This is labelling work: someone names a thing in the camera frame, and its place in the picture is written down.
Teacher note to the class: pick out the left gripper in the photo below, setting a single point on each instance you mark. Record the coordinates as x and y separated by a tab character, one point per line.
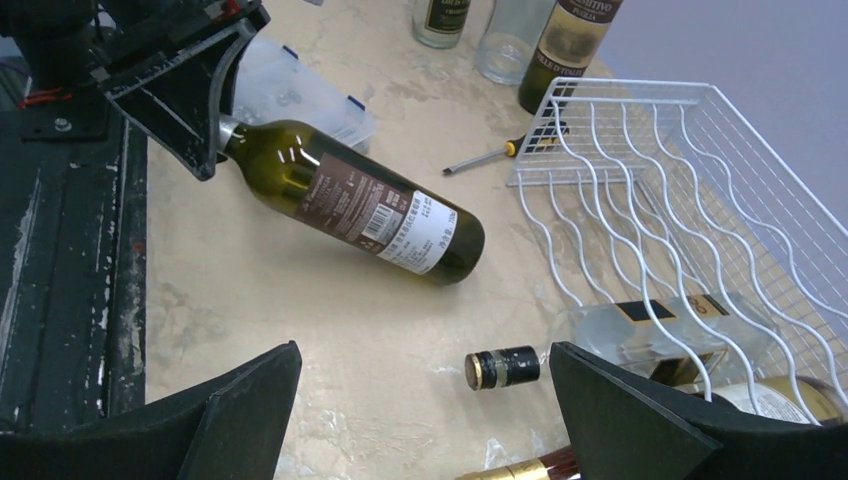
169	66

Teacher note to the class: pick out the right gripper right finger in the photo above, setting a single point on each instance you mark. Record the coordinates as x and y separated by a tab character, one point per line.
624	426

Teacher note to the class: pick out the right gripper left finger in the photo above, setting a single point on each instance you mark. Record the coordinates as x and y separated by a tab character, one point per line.
229	427

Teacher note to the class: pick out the dark bottle silver collar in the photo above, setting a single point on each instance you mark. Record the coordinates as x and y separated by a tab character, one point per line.
301	172

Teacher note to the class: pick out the tall clear bottle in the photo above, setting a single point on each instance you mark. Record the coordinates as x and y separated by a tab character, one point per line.
439	23

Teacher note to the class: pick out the clear bottle silver cap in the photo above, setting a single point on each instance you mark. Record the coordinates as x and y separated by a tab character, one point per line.
507	44

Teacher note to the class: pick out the dark labelled wine bottle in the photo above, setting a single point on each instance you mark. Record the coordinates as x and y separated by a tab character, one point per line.
568	43

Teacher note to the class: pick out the red bottle gold foil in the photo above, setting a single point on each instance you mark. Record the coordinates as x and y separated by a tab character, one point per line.
774	396

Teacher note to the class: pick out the small dark bottle gold cap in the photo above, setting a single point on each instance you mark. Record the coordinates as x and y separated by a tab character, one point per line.
725	331

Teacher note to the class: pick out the clear plastic parts box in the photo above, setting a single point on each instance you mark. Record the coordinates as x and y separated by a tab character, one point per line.
273	84

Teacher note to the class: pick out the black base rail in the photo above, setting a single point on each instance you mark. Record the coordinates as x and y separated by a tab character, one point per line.
73	259

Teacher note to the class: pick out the white wire wine rack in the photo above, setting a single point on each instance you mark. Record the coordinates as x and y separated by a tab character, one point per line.
664	189

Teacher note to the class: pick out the black handled screwdriver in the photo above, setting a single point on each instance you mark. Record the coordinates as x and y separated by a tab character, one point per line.
543	140

